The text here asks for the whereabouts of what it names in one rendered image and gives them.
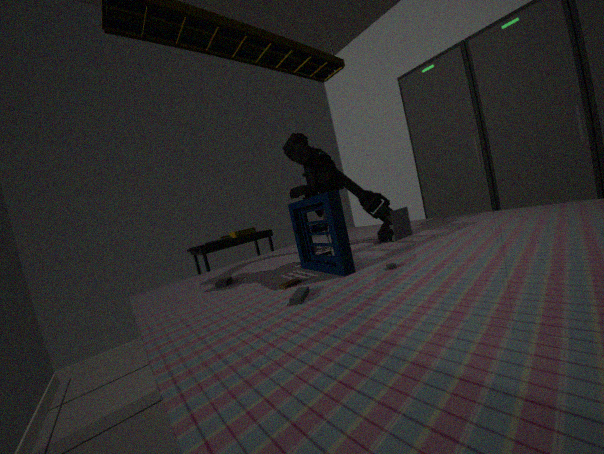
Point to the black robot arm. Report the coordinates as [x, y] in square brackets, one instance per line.
[297, 149]

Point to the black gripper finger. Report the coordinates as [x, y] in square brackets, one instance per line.
[318, 212]

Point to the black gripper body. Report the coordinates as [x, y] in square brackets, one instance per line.
[311, 189]

